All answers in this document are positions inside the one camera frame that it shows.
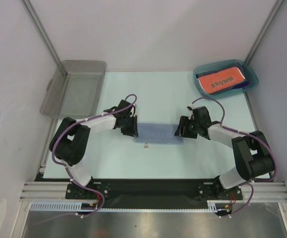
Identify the orange towel with teal trim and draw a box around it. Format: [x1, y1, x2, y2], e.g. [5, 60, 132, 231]
[196, 66, 246, 94]

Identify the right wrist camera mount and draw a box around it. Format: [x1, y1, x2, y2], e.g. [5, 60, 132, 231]
[187, 106, 194, 120]

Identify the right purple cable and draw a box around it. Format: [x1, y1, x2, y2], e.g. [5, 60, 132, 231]
[190, 97, 279, 219]

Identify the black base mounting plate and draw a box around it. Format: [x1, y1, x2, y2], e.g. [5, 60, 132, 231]
[66, 178, 243, 200]

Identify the teal transparent plastic tray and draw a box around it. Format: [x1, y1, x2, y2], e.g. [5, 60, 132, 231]
[193, 59, 259, 99]

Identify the aluminium corner post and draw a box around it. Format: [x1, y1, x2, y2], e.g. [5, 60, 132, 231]
[20, 0, 65, 71]
[245, 0, 286, 64]

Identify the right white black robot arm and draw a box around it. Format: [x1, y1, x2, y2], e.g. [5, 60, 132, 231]
[174, 107, 276, 199]

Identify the left aluminium corner post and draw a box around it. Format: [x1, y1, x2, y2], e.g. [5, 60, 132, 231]
[20, 0, 65, 71]

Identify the purple microfiber towel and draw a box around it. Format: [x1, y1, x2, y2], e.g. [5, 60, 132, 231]
[232, 80, 250, 89]

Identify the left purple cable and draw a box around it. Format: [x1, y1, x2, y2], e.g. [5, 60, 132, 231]
[34, 94, 137, 221]

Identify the grey plastic bin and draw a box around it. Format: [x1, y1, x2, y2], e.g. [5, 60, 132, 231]
[40, 60, 107, 119]

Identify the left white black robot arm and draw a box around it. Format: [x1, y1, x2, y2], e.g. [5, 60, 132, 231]
[49, 100, 139, 198]

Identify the light blue towel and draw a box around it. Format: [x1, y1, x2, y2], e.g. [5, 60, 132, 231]
[134, 123, 184, 145]

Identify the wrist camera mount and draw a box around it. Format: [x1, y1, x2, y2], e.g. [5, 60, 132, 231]
[129, 105, 137, 117]
[187, 106, 194, 120]

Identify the dark blue-grey towel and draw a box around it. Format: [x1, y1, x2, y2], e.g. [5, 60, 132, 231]
[197, 70, 235, 94]

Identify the right aluminium corner post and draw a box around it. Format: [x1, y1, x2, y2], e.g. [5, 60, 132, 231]
[245, 0, 286, 64]

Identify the purple cable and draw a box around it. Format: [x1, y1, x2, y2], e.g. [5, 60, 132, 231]
[34, 94, 137, 221]
[190, 97, 279, 219]

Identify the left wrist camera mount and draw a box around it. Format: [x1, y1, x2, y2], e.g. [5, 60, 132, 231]
[129, 105, 137, 117]

